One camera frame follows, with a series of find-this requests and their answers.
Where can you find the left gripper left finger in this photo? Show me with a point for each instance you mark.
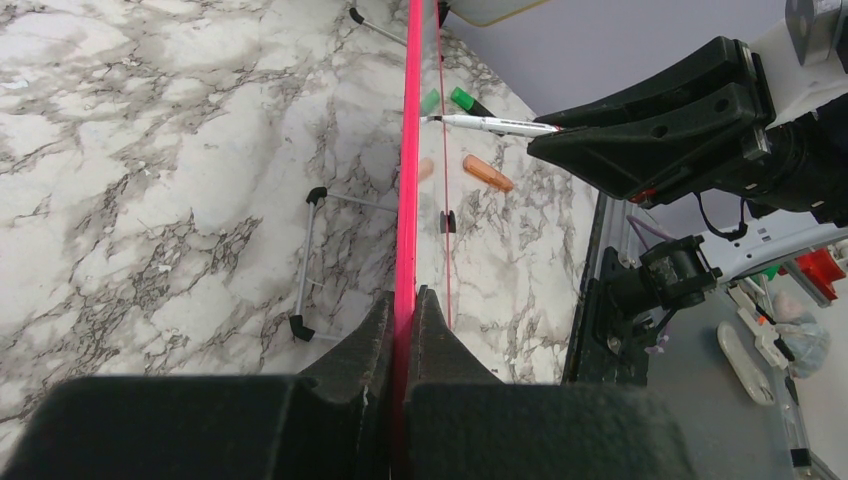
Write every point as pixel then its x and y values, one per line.
pixel 164 427

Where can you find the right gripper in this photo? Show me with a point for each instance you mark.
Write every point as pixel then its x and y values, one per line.
pixel 644 136

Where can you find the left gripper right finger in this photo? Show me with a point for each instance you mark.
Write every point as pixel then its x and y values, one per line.
pixel 462 422

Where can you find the pink-framed whiteboard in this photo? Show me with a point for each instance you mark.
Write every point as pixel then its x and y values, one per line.
pixel 407 185

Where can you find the white black-tipped marker pen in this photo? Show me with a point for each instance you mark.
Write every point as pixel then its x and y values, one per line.
pixel 494 125

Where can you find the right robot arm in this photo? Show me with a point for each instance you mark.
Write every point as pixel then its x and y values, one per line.
pixel 676 274

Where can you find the orange marker cap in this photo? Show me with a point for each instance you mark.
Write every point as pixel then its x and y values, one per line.
pixel 485 172

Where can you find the green black highlighter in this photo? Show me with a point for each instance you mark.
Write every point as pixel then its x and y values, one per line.
pixel 469 104

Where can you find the yellow-edged board on stand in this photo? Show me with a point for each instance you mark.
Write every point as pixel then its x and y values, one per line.
pixel 483 13

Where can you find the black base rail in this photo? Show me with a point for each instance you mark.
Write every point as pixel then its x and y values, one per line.
pixel 597 351

